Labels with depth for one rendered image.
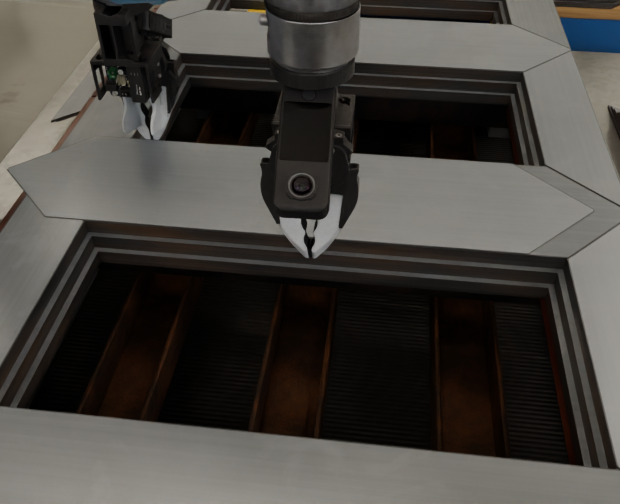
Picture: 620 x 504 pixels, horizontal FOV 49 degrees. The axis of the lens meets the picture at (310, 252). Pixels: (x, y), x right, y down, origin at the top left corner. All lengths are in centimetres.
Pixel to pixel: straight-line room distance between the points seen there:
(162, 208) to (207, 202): 5
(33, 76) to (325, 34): 273
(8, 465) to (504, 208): 60
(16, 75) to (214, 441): 276
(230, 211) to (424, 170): 26
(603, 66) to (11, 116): 218
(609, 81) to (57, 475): 120
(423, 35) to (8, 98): 213
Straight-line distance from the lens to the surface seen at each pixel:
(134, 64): 86
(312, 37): 54
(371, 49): 121
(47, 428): 66
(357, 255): 80
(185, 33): 128
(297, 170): 55
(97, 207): 88
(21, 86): 316
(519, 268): 82
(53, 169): 96
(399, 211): 84
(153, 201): 87
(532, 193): 90
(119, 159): 95
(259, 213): 83
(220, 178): 89
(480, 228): 83
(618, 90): 145
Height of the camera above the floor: 139
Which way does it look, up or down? 42 degrees down
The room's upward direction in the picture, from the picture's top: straight up
